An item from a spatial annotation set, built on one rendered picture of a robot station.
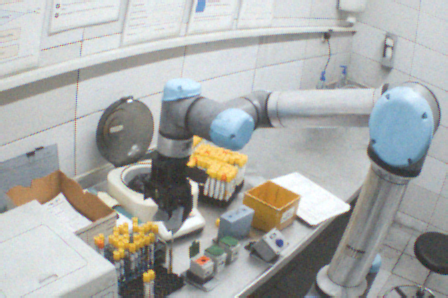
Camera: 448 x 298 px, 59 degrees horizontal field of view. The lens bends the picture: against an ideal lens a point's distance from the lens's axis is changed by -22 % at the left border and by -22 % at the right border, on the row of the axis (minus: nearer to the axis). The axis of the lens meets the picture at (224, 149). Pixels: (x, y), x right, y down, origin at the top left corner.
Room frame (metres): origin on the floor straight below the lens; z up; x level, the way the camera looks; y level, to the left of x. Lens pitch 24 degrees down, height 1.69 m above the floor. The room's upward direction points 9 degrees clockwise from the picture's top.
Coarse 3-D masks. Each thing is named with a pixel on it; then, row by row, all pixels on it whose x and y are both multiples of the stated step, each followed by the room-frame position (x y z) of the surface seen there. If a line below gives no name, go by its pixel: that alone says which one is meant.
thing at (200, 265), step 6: (192, 258) 0.97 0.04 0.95; (198, 258) 0.97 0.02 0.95; (204, 258) 0.98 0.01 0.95; (192, 264) 0.96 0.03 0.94; (198, 264) 0.95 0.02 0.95; (204, 264) 0.95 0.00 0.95; (210, 264) 0.96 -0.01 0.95; (192, 270) 0.96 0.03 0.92; (198, 270) 0.95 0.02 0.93; (204, 270) 0.94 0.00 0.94; (210, 270) 0.96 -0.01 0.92; (204, 276) 0.94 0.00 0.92
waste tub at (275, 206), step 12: (252, 192) 1.34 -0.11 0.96; (264, 192) 1.40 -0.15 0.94; (276, 192) 1.39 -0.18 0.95; (288, 192) 1.37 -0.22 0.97; (252, 204) 1.29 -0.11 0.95; (264, 204) 1.27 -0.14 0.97; (276, 204) 1.39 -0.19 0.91; (288, 204) 1.28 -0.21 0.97; (264, 216) 1.26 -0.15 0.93; (276, 216) 1.24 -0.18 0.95; (288, 216) 1.30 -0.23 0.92; (264, 228) 1.26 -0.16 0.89; (276, 228) 1.25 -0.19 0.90
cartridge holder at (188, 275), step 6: (186, 270) 0.96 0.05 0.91; (186, 276) 0.96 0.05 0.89; (192, 276) 0.95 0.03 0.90; (198, 276) 0.94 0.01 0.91; (210, 276) 0.96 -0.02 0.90; (192, 282) 0.95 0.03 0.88; (198, 282) 0.94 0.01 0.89; (204, 282) 0.94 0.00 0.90; (210, 282) 0.95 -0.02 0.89; (216, 282) 0.95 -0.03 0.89; (204, 288) 0.93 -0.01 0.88; (210, 288) 0.93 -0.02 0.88
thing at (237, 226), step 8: (240, 208) 1.22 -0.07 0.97; (248, 208) 1.22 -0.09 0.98; (224, 216) 1.16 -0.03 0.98; (232, 216) 1.17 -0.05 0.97; (240, 216) 1.17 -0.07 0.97; (248, 216) 1.20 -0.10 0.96; (224, 224) 1.15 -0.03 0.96; (232, 224) 1.14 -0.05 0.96; (240, 224) 1.17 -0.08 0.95; (248, 224) 1.20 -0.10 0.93; (224, 232) 1.15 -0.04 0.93; (232, 232) 1.15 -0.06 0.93; (240, 232) 1.18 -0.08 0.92; (248, 232) 1.21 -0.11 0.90; (216, 240) 1.16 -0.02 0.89; (240, 240) 1.18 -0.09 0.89; (248, 240) 1.19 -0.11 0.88
